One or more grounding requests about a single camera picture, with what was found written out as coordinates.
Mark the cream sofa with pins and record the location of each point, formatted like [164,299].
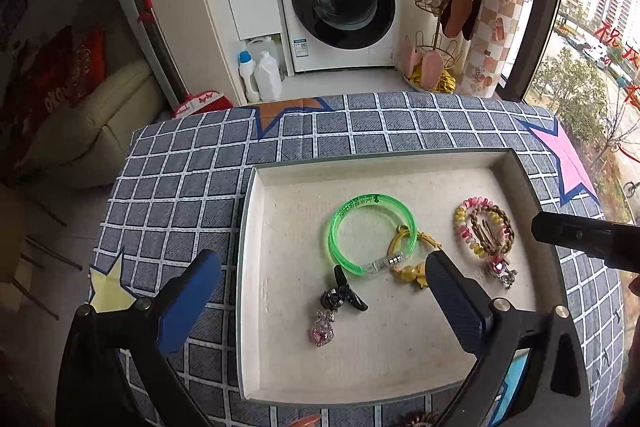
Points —
[95,127]

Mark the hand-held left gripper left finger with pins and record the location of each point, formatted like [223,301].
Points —
[187,302]

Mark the grey checked star tablecloth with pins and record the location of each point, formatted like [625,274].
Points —
[180,207]

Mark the white shallow tray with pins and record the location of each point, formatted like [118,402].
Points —
[310,217]

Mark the red blanket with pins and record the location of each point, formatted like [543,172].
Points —
[50,77]

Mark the pink slippers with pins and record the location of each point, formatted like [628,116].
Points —
[430,69]

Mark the pink heart charm clip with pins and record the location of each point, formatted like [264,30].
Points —
[321,334]

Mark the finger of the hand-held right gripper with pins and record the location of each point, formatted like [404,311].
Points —
[585,234]

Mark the tan chair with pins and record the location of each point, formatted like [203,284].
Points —
[12,237]

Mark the dark hairpin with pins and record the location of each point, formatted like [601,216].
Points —
[482,234]

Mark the black hair clip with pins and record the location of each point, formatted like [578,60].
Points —
[350,297]

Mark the white plastic jug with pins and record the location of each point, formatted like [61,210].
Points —
[269,79]

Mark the small pink rhinestone clip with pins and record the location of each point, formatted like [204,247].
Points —
[502,272]

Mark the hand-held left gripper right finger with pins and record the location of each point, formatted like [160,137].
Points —
[457,307]

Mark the blue cap detergent bottle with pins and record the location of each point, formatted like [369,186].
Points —
[249,79]

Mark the brown slipper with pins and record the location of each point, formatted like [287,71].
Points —
[457,14]

